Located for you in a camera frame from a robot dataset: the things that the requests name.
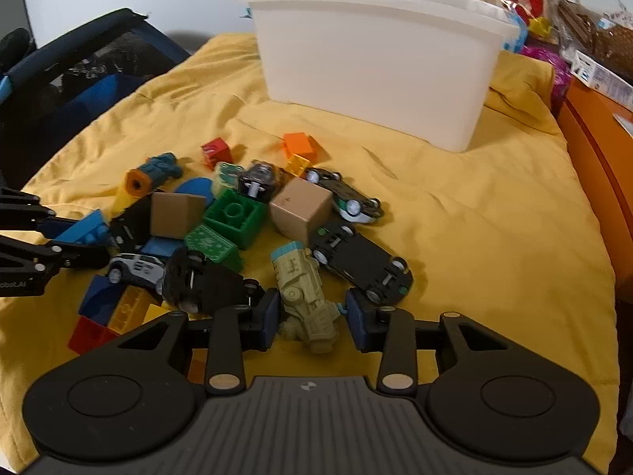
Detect pink shiny wrap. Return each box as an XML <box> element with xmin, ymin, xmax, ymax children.
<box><xmin>523</xmin><ymin>44</ymin><xmax>570</xmax><ymax>112</ymax></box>

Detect small yellow toy block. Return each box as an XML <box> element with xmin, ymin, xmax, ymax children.
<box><xmin>284</xmin><ymin>153</ymin><xmax>311</xmax><ymax>179</ymax></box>

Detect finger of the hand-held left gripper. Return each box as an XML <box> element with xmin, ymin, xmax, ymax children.
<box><xmin>0</xmin><ymin>187</ymin><xmax>67</xmax><ymax>239</ymax></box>
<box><xmin>0</xmin><ymin>235</ymin><xmax>110</xmax><ymax>278</ymax></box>

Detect tan wooden cube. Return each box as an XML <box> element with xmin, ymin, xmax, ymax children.
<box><xmin>150</xmin><ymin>192</ymin><xmax>206</xmax><ymax>238</ymax></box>
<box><xmin>269</xmin><ymin>177</ymin><xmax>333</xmax><ymax>243</ymax></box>

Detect olive toy truck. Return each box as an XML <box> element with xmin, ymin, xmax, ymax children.
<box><xmin>269</xmin><ymin>240</ymin><xmax>344</xmax><ymax>355</ymax></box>

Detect white blue carton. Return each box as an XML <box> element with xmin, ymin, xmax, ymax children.
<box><xmin>569</xmin><ymin>49</ymin><xmax>633</xmax><ymax>110</ymax></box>

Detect orange toy block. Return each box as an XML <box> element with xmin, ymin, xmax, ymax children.
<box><xmin>283</xmin><ymin>132</ymin><xmax>322</xmax><ymax>163</ymax></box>

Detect green white patterned block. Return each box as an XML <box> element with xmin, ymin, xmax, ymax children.
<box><xmin>212</xmin><ymin>161</ymin><xmax>243</xmax><ymax>196</ymax></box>

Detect white toy police car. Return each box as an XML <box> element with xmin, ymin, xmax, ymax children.
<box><xmin>106</xmin><ymin>252</ymin><xmax>166</xmax><ymax>290</ymax></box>

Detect white green toy car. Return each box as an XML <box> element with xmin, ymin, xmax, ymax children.
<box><xmin>305</xmin><ymin>167</ymin><xmax>385</xmax><ymax>226</ymax></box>

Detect plain blue toy block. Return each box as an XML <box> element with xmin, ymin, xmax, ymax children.
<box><xmin>141</xmin><ymin>235</ymin><xmax>186</xmax><ymax>260</ymax></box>

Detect blue arch toy block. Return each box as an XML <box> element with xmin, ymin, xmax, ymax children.
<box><xmin>78</xmin><ymin>273</ymin><xmax>124</xmax><ymax>328</ymax></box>

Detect green studded toy brick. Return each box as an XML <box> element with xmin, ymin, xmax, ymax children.
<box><xmin>203</xmin><ymin>187</ymin><xmax>270</xmax><ymax>251</ymax></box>

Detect green patterned flat block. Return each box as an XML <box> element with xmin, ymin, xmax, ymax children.
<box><xmin>184</xmin><ymin>224</ymin><xmax>244</xmax><ymax>273</ymax></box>

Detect blue semicircle toy block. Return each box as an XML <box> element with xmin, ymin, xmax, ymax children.
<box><xmin>175</xmin><ymin>177</ymin><xmax>218</xmax><ymax>209</ymax></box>

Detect silver black toy car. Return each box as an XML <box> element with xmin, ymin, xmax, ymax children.
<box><xmin>237</xmin><ymin>160</ymin><xmax>285</xmax><ymax>203</ymax></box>

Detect yellow blanket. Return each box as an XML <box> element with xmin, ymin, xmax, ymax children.
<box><xmin>0</xmin><ymin>32</ymin><xmax>619</xmax><ymax>475</ymax></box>

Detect orange wooden cabinet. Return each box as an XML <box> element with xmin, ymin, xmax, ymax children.
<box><xmin>556</xmin><ymin>79</ymin><xmax>633</xmax><ymax>278</ymax></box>

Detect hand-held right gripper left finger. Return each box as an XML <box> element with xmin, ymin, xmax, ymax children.
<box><xmin>116</xmin><ymin>287</ymin><xmax>284</xmax><ymax>397</ymax></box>

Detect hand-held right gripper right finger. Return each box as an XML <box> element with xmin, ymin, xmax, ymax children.
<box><xmin>345</xmin><ymin>288</ymin><xmax>521</xmax><ymax>397</ymax></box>

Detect yellow studded toy brick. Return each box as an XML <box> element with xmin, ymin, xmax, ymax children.
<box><xmin>106</xmin><ymin>284</ymin><xmax>152</xmax><ymax>334</ymax></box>

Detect large red toy block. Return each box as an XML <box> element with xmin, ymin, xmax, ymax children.
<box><xmin>68</xmin><ymin>315</ymin><xmax>119</xmax><ymax>355</ymax></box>

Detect blue studded toy brick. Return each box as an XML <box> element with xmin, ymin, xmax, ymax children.
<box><xmin>52</xmin><ymin>209</ymin><xmax>112</xmax><ymax>249</ymax></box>

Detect blue orange toy figure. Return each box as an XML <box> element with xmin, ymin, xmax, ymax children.
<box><xmin>123</xmin><ymin>152</ymin><xmax>184</xmax><ymax>198</ymax></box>

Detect small red toy block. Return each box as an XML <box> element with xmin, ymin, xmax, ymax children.
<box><xmin>201</xmin><ymin>139</ymin><xmax>233</xmax><ymax>169</ymax></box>

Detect black green toy car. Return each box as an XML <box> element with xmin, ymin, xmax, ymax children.
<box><xmin>309</xmin><ymin>222</ymin><xmax>413</xmax><ymax>302</ymax></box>

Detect white plastic storage bin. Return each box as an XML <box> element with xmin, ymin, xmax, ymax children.
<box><xmin>237</xmin><ymin>0</ymin><xmax>527</xmax><ymax>153</ymax></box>

